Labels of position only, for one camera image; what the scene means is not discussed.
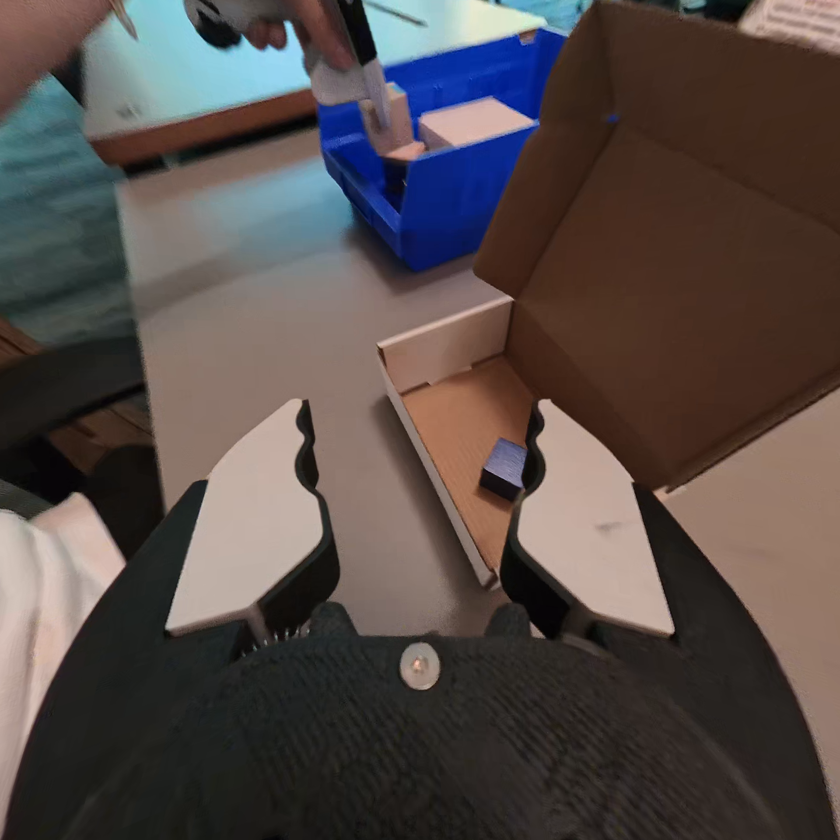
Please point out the blue plastic bin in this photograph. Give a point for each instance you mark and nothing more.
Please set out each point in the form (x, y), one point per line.
(453, 210)

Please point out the person's left forearm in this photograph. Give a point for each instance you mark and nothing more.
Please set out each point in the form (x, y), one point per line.
(39, 39)

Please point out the black office chair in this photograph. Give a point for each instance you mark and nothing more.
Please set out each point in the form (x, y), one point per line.
(65, 394)

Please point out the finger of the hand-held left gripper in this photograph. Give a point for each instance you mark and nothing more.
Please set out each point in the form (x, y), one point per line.
(367, 59)
(334, 85)

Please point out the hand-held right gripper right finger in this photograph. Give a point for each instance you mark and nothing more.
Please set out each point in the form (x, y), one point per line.
(590, 531)

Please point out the person's white shirt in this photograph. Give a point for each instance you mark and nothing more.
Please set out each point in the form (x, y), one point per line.
(39, 623)

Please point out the printed instruction sheet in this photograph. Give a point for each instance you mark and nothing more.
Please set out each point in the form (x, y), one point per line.
(794, 19)

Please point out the blue cube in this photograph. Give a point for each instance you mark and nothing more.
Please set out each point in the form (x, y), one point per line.
(504, 469)

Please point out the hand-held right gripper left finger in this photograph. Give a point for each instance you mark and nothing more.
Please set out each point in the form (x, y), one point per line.
(249, 525)

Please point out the white cardboard mailer box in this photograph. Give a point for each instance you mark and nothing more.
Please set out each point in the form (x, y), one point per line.
(656, 262)
(472, 121)

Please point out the person's left hand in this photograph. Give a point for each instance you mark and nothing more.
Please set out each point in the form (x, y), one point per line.
(321, 33)

